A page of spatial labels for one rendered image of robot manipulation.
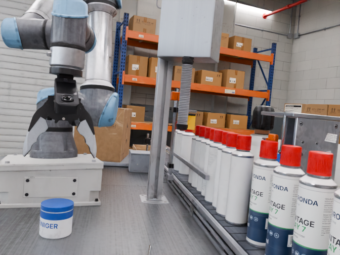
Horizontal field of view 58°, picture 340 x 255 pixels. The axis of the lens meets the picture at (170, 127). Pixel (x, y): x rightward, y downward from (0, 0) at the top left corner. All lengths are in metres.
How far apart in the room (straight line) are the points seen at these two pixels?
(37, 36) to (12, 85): 4.46
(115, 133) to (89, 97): 0.54
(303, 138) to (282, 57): 6.56
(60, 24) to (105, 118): 0.40
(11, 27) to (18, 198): 0.44
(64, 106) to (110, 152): 0.95
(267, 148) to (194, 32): 0.45
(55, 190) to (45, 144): 0.18
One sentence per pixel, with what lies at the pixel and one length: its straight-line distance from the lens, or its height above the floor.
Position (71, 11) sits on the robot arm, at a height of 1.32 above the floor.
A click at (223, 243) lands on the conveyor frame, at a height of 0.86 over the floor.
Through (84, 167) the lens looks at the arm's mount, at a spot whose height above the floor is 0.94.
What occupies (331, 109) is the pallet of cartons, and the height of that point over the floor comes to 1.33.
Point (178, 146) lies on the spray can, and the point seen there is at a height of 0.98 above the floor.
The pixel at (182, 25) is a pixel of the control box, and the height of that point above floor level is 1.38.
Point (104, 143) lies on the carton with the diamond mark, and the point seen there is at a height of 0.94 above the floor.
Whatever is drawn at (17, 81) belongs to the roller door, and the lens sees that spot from 5.29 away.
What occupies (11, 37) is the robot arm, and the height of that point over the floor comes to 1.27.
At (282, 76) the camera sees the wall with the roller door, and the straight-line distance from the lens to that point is 7.19.
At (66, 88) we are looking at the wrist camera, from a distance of 0.69.
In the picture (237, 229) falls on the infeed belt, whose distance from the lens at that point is 0.73.
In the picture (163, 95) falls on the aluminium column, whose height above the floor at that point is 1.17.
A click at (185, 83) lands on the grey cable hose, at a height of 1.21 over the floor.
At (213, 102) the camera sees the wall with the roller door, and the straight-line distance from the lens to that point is 6.10.
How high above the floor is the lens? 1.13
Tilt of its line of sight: 3 degrees down
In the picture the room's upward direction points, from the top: 5 degrees clockwise
